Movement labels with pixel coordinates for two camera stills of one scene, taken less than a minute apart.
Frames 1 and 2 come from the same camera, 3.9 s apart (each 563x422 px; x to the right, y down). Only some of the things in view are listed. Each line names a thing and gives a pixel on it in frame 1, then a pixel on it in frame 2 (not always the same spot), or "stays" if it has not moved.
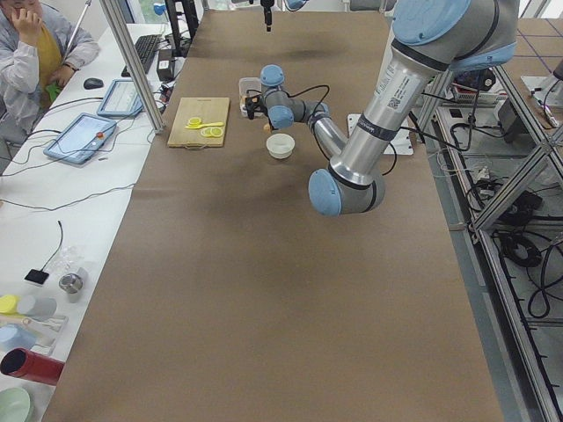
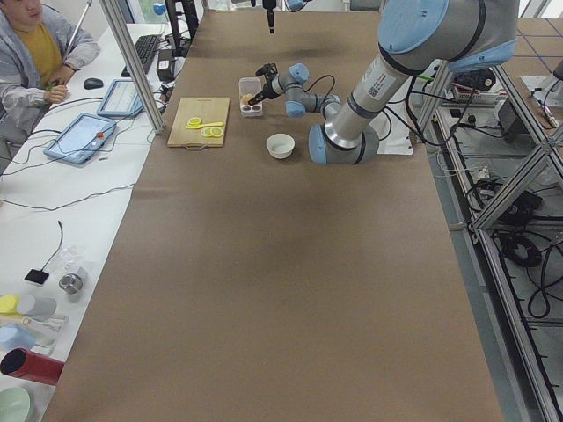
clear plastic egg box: x=249 y=87 stays
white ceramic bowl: x=280 y=145 stays
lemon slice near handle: x=216 y=132 stays
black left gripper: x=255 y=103 → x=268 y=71
